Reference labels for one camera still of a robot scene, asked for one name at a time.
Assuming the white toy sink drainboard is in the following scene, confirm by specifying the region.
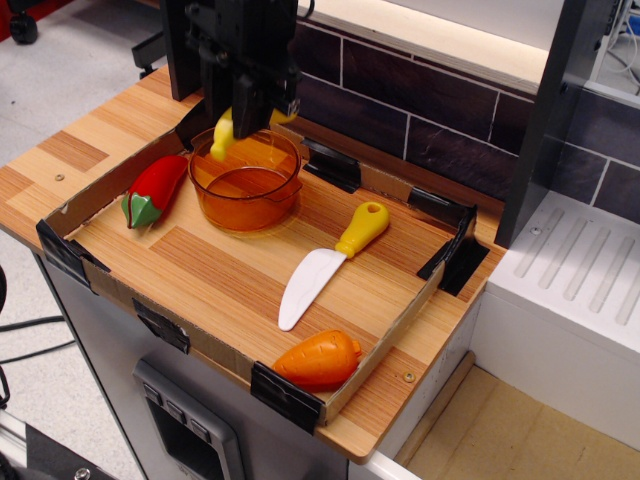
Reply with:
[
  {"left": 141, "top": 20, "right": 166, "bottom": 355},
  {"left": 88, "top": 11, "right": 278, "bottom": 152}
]
[{"left": 471, "top": 192, "right": 639, "bottom": 448}]

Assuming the yellow plastic toy banana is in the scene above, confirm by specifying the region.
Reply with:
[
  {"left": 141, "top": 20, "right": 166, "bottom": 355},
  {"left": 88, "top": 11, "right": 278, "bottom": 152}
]
[{"left": 209, "top": 107, "right": 298, "bottom": 161}]

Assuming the black office chair base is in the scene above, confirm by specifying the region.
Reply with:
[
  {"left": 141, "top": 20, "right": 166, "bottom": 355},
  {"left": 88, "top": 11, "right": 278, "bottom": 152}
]
[{"left": 131, "top": 31, "right": 166, "bottom": 79}]

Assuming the toy knife yellow handle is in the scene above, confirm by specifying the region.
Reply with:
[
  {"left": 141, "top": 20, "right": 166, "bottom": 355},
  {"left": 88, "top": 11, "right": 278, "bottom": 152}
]
[{"left": 277, "top": 201, "right": 390, "bottom": 332}]

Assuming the orange transparent plastic pot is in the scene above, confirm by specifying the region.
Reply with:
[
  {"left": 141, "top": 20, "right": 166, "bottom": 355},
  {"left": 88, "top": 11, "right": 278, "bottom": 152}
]
[{"left": 188, "top": 129, "right": 302, "bottom": 232}]

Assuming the cardboard fence with black tape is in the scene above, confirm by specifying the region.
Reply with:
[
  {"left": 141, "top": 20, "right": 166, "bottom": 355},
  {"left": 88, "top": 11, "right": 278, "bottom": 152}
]
[{"left": 37, "top": 106, "right": 498, "bottom": 441}]

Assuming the grey toy oven front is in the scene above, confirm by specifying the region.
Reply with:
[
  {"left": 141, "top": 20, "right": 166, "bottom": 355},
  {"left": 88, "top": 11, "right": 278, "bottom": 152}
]
[{"left": 133, "top": 360, "right": 245, "bottom": 479}]

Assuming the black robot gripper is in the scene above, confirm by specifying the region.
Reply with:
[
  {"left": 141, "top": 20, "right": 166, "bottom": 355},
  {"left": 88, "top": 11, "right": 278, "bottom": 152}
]
[{"left": 185, "top": 1, "right": 302, "bottom": 140}]

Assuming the orange toy carrot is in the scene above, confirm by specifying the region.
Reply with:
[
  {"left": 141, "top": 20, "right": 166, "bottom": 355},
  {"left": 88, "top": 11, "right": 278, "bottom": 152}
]
[{"left": 272, "top": 330, "right": 362, "bottom": 392}]

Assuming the red toy chili pepper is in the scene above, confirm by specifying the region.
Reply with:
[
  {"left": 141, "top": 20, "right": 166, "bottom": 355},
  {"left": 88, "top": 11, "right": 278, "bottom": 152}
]
[{"left": 121, "top": 155, "right": 188, "bottom": 229}]

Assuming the black floor cable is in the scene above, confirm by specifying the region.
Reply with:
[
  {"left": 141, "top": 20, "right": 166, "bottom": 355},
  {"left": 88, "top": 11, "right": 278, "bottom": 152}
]
[{"left": 0, "top": 314, "right": 76, "bottom": 411}]

